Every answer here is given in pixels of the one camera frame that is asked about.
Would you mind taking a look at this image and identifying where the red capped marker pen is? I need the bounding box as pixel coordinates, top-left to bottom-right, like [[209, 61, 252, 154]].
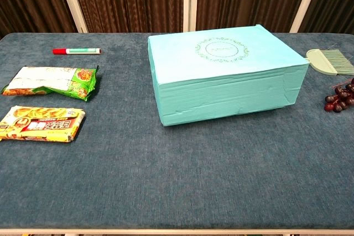
[[52, 48, 102, 55]]

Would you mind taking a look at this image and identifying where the light blue shoe box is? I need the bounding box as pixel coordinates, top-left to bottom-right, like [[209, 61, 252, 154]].
[[147, 24, 310, 127]]

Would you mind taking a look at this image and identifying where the mint green hand brush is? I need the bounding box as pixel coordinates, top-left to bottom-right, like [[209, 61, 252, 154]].
[[305, 49, 354, 76]]

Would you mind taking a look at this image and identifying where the dark red grape bunch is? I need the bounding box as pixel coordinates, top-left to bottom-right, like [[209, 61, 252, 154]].
[[324, 77, 354, 113]]

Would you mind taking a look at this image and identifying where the green and white snack packet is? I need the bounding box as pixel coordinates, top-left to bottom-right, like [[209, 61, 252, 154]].
[[1, 65, 100, 102]]

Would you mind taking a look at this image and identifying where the yellow snack packet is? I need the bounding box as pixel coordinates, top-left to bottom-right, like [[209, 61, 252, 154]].
[[0, 105, 86, 143]]

